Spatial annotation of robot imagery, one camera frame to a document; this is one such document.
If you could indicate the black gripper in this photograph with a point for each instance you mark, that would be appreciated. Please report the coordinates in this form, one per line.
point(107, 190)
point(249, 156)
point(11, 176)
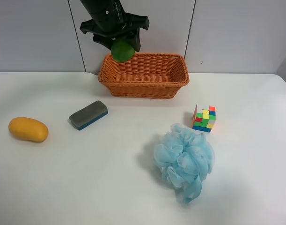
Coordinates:
point(109, 20)

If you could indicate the green lemon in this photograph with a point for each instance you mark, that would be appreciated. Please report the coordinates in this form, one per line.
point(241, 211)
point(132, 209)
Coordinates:
point(122, 51)

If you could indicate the orange woven basket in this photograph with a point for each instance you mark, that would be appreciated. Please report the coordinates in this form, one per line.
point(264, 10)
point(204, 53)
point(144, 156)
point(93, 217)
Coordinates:
point(145, 75)

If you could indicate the grey blue board eraser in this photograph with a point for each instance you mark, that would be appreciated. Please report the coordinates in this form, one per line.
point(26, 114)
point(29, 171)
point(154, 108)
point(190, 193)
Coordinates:
point(88, 115)

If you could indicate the multicoloured puzzle cube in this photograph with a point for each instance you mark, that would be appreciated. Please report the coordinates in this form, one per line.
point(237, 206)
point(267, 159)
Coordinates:
point(204, 118)

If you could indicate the yellow mango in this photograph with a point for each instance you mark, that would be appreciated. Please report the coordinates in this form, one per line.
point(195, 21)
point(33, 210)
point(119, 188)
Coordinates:
point(28, 129)

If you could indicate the light blue bath loofah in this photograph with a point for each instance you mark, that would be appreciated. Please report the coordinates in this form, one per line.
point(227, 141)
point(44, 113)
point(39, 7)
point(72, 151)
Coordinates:
point(184, 158)

